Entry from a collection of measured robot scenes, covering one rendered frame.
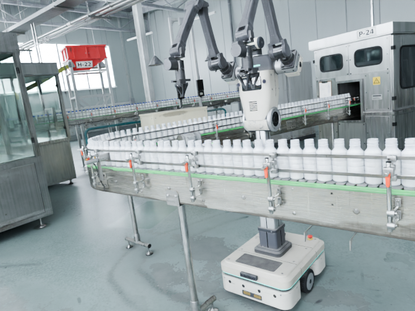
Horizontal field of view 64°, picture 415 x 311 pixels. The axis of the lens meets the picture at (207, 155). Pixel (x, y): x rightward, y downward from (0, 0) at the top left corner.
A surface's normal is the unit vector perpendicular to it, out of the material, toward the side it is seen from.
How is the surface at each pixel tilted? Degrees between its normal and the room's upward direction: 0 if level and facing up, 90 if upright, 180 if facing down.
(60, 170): 90
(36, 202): 90
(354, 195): 90
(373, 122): 90
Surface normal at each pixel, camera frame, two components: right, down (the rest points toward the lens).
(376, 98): -0.83, 0.20
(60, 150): 0.77, 0.03
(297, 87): 0.54, 0.09
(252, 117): -0.62, 0.22
